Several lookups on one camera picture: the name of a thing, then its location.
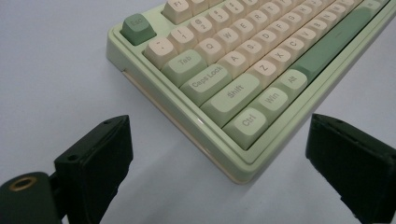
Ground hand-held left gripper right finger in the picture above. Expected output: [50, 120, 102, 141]
[305, 113, 396, 224]

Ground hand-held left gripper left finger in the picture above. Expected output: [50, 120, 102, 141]
[53, 114, 134, 224]

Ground green and cream keyboard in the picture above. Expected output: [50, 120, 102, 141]
[106, 0, 396, 185]

